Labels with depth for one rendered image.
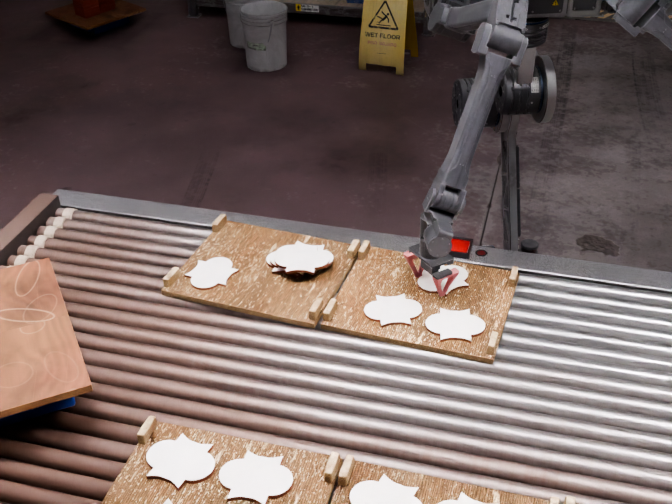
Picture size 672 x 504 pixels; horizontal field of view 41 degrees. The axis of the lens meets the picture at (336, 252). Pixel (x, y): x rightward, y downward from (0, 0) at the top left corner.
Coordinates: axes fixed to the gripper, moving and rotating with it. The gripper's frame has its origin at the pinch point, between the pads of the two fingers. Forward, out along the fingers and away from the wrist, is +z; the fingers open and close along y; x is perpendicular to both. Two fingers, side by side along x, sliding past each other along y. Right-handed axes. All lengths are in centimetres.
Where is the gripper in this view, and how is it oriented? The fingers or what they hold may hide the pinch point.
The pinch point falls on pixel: (430, 283)
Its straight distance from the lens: 225.2
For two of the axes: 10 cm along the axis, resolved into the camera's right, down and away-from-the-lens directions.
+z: 0.3, 8.3, 5.6
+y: -5.3, -4.6, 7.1
